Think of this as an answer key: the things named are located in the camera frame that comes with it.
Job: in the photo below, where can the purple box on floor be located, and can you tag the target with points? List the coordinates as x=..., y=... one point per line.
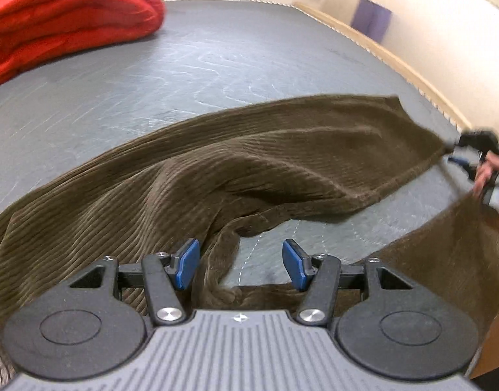
x=371, y=19

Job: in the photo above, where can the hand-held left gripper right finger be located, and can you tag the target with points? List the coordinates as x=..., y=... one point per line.
x=294, y=264

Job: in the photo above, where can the person's right hand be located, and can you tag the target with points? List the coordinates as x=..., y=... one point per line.
x=488, y=175

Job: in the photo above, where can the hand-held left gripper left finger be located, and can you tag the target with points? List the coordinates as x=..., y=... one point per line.
x=188, y=264

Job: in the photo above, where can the light wooden bed frame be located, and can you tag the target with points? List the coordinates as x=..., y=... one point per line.
x=380, y=49

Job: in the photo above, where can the red padded blanket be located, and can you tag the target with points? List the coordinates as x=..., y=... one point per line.
x=62, y=24

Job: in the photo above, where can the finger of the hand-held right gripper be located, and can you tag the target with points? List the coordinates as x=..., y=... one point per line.
x=461, y=163
x=475, y=138

